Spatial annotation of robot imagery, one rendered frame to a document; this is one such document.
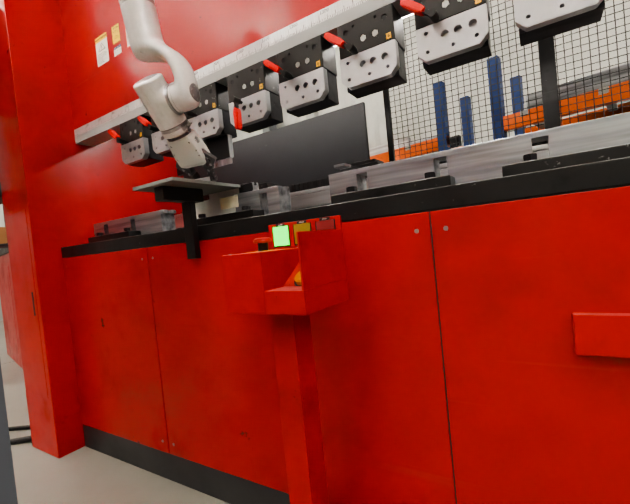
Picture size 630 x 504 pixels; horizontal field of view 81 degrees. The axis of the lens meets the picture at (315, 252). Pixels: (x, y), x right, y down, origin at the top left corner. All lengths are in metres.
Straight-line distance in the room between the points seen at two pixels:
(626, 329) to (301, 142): 1.37
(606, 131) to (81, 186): 1.89
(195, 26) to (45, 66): 0.85
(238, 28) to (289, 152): 0.64
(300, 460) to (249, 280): 0.38
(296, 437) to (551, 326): 0.53
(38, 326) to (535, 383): 1.78
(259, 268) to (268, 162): 1.18
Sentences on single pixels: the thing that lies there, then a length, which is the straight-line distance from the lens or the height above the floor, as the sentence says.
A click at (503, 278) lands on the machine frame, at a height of 0.68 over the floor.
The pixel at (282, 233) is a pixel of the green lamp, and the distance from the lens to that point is 0.87.
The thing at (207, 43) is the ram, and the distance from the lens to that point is 1.43.
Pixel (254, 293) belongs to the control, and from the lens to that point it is 0.73.
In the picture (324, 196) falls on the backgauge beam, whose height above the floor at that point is 0.95.
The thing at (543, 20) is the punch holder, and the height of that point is 1.18.
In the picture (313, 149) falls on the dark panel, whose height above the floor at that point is 1.20.
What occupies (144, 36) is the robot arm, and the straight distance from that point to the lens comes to 1.21.
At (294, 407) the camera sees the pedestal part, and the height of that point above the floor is 0.46.
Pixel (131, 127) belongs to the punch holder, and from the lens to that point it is 1.69.
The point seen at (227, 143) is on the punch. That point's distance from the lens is 1.32.
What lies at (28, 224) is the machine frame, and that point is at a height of 0.98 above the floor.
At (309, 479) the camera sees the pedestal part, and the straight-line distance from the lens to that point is 0.87.
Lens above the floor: 0.79
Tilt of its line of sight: 2 degrees down
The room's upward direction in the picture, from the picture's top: 6 degrees counter-clockwise
